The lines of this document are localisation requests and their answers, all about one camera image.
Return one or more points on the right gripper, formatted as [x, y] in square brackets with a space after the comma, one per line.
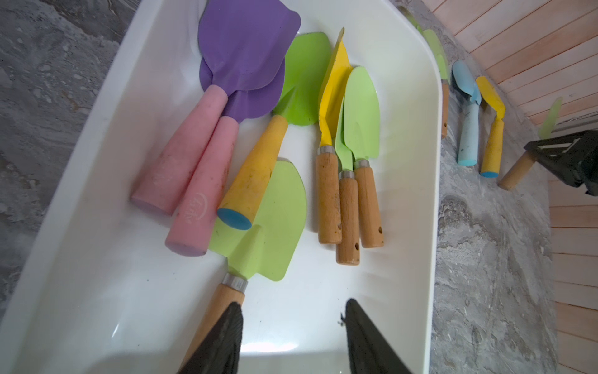
[571, 158]

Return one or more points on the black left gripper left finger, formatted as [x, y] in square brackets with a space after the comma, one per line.
[219, 353]

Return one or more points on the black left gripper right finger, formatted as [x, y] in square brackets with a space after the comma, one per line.
[368, 350]

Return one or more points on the light blue shovel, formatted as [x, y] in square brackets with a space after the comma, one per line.
[469, 139]

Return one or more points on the green spade wooden handle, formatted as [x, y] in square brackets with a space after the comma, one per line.
[266, 248]

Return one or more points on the olive green pointed shovel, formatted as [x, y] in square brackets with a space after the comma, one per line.
[442, 63]

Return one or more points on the narrow green trowel wooden handle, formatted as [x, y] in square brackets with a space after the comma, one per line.
[348, 251]

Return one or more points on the purple shovel round blade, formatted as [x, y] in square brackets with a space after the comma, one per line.
[192, 228]

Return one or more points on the white plastic storage box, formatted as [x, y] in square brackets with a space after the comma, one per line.
[101, 293]

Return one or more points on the light green shovel wide blade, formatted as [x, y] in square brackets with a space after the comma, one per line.
[362, 136]

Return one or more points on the purple shovel square blade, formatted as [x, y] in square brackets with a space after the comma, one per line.
[243, 44]

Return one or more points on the green shovel yellow blue handle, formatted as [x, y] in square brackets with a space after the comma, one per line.
[305, 66]

